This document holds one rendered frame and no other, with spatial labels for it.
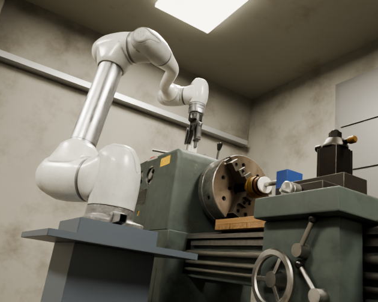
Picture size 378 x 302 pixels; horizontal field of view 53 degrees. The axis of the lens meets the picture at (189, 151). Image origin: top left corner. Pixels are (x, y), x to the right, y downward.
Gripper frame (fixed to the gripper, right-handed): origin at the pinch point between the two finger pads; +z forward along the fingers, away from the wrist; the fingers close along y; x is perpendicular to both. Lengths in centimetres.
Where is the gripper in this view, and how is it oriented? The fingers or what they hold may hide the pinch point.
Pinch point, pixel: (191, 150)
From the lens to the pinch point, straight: 196.4
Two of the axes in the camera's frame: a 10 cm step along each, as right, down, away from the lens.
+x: 8.6, 2.7, 4.3
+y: 4.9, -2.1, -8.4
